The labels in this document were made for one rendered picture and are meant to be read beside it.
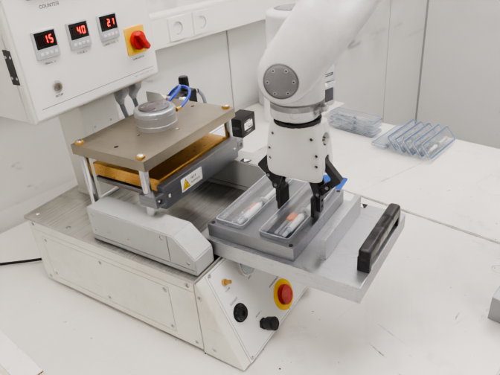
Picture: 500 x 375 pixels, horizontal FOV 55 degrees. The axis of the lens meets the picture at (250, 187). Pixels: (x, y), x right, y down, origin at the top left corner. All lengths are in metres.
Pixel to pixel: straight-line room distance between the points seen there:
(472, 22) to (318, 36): 2.52
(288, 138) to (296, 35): 0.20
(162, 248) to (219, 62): 1.08
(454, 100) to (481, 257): 2.12
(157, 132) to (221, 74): 0.93
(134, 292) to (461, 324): 0.62
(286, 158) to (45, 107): 0.44
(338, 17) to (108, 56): 0.54
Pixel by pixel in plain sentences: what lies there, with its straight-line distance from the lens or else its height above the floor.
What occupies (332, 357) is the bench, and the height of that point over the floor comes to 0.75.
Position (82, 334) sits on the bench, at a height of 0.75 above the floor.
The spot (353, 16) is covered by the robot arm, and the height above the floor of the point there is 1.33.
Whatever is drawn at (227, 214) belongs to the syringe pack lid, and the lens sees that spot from 0.82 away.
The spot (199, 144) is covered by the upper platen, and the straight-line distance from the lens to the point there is 0.96.
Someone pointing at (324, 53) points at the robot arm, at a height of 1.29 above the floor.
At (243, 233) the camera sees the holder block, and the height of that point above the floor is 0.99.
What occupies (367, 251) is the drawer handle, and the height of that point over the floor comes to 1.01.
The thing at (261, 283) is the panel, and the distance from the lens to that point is 0.92.
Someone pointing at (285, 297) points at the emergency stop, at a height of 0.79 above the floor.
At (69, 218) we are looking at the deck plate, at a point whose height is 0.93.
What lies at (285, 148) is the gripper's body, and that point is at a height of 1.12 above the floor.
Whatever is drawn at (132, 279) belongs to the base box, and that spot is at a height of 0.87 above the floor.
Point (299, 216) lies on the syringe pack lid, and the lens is 0.80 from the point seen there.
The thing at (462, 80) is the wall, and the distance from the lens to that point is 3.18.
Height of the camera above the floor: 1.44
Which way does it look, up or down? 29 degrees down
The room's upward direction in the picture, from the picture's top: 5 degrees counter-clockwise
